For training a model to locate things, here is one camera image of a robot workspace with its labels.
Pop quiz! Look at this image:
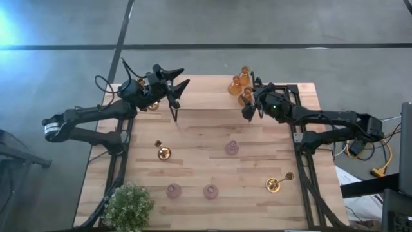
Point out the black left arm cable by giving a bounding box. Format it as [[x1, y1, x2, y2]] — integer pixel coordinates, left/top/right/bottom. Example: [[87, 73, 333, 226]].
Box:
[[94, 57, 147, 96]]

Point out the black floor stand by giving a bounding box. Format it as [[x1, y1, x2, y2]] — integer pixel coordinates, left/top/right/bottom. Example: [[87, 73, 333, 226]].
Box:
[[0, 128, 53, 232]]

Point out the black metal table frame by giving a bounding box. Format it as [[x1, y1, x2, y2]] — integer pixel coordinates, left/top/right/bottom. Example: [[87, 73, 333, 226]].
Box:
[[79, 83, 347, 230]]

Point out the black equipment case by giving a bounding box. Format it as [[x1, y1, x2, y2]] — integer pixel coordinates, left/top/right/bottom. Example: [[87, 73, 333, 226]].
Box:
[[380, 188, 412, 232]]

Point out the pink glass candle holder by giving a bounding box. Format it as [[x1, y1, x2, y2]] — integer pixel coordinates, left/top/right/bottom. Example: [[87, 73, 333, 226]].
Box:
[[203, 183, 220, 200], [224, 140, 241, 156], [165, 182, 183, 199]]

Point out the black desk bar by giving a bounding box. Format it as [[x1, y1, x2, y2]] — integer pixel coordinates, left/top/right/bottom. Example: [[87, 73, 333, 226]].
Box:
[[340, 173, 401, 199]]

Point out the green potted plant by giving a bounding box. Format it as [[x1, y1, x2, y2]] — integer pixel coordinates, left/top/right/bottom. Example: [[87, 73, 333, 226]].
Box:
[[101, 182, 156, 232]]

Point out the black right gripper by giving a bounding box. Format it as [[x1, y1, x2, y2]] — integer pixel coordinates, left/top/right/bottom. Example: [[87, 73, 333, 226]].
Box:
[[241, 82, 290, 123]]

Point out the white plastic bag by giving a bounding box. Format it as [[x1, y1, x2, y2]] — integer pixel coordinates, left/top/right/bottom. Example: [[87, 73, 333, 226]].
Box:
[[343, 195, 384, 223]]

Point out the yellow extension cable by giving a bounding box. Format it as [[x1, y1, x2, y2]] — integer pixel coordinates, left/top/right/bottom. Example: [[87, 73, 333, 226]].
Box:
[[346, 137, 394, 179]]

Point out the white cable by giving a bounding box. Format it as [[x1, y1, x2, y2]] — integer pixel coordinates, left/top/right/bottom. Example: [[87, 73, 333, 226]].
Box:
[[333, 115, 402, 158]]

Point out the wooden shelf with black legs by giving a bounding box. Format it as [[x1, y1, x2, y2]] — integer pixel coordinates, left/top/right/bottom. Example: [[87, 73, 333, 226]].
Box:
[[169, 70, 258, 123]]

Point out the white paper sheet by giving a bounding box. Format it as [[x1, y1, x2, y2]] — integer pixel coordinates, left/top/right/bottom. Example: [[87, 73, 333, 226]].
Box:
[[334, 166, 358, 188]]

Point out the black power adaptor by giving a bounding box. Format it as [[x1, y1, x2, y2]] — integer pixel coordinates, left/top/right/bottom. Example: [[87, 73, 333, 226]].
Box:
[[348, 139, 368, 158]]

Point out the amber glass candle holder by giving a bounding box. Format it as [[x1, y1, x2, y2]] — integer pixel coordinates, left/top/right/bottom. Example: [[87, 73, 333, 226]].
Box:
[[238, 66, 252, 87], [227, 75, 243, 97], [237, 86, 256, 108]]

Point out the tall brass candlestick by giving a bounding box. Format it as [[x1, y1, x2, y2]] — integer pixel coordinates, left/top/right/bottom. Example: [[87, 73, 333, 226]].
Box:
[[265, 171, 295, 193], [154, 139, 173, 161], [136, 76, 161, 112]]

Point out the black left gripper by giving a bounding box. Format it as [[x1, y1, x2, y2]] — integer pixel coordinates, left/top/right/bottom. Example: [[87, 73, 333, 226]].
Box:
[[141, 63, 191, 110]]

